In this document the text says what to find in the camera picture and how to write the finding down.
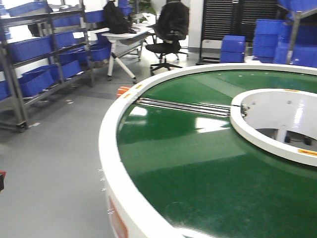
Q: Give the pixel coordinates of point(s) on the small blue bin on floor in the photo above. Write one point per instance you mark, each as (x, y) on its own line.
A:
(233, 48)

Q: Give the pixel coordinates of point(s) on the blue bin lower rack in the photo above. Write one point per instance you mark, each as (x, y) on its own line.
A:
(33, 83)

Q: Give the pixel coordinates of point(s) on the large metal bin rack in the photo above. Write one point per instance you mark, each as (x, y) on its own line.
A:
(28, 19)

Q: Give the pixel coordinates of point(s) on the blue bin on rack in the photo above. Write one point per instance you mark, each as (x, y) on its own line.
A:
(28, 49)

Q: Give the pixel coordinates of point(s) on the metal roller strip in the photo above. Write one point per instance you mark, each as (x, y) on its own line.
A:
(215, 110)

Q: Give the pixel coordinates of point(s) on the white folding desk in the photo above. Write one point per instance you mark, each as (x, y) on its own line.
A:
(123, 44)

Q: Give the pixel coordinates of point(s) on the black office chair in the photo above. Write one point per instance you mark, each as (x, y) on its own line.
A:
(171, 27)

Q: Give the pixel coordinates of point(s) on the white outer conveyor rim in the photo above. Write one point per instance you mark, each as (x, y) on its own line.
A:
(175, 174)

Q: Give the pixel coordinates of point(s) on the black backpack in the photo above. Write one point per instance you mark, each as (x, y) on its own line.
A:
(114, 19)

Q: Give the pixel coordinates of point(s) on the blue crate stack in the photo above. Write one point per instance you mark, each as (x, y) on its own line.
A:
(272, 40)

